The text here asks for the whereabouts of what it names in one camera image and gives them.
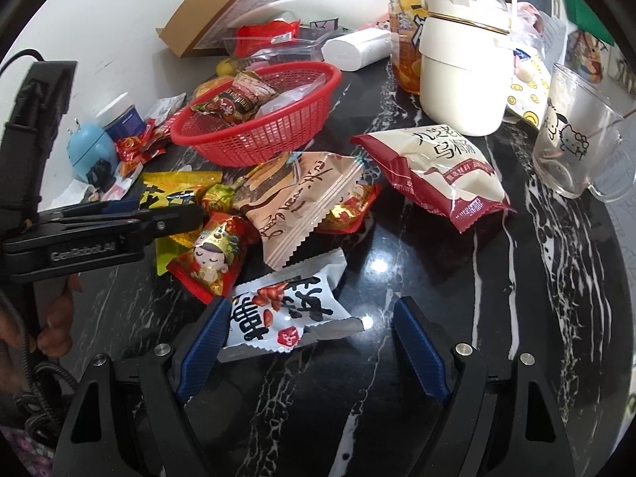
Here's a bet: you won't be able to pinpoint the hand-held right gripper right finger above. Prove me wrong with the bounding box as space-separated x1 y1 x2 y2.
392 297 572 477

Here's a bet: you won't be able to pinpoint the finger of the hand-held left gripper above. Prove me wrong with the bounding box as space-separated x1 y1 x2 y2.
40 200 150 224
119 205 206 249

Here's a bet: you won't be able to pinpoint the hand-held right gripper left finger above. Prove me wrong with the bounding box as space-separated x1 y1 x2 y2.
58 297 234 477

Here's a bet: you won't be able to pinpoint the yellow black snack packet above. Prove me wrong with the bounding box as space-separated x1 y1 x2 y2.
141 171 224 277

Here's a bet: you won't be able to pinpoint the red cartoon figure snack packet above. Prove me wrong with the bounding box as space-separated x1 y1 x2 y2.
166 212 260 305

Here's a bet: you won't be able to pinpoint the white peanut snack packet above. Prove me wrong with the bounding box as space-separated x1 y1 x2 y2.
217 247 367 363

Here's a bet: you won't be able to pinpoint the red plastic basket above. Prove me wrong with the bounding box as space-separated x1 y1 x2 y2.
170 62 343 166

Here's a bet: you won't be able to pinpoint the beige brown snack packet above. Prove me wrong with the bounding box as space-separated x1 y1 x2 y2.
233 151 367 269

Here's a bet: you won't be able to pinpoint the large red white snack bag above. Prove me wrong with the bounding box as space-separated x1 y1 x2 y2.
351 123 516 234

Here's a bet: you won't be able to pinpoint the person's left hand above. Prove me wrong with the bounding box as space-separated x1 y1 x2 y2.
39 276 84 359

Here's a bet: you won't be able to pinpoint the green yellow wrapped candy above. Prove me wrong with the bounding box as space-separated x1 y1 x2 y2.
200 183 245 215

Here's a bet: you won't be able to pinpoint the light blue round gadget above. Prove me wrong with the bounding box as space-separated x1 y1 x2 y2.
66 118 120 184

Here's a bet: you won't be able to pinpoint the red yellow snack packets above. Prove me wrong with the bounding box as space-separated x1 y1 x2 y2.
115 120 172 164

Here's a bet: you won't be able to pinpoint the blue jar with white lid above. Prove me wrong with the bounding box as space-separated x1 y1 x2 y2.
101 104 150 143

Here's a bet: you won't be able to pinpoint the white printed snack packet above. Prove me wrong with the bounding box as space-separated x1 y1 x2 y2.
145 93 188 123

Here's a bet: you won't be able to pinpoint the yellow noodle snack packet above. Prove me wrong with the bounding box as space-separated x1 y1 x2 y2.
193 78 227 99

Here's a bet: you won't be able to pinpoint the red gold snack packet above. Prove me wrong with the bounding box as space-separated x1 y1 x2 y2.
317 183 382 234

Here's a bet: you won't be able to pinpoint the lemon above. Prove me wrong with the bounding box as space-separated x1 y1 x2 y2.
215 57 245 79

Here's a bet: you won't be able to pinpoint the clear plastic tray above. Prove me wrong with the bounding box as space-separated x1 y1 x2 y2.
222 27 333 71

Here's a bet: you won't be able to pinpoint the red packet with barcode label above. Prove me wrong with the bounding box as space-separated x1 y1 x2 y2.
235 20 302 58

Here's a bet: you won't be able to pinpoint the cardboard box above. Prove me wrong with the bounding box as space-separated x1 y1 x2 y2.
157 0 290 58

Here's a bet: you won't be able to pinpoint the person's floral clothing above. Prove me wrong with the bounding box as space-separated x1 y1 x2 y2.
0 422 63 477

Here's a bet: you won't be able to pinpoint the white tissue roll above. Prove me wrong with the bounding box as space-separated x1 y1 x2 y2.
322 28 392 72

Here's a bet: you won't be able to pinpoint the glass mug with cartoon cat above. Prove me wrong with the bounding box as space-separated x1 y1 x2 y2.
531 62 625 204

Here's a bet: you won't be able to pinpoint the cream white kettle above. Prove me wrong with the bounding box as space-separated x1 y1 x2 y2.
418 0 520 137

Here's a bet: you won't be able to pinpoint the smiley print bag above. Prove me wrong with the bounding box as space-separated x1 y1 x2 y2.
504 48 553 129

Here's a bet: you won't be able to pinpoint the cooking oil bottle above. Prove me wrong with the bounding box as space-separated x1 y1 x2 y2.
388 0 448 95

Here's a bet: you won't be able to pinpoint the black braided cable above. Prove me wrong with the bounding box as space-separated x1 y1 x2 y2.
0 288 79 440

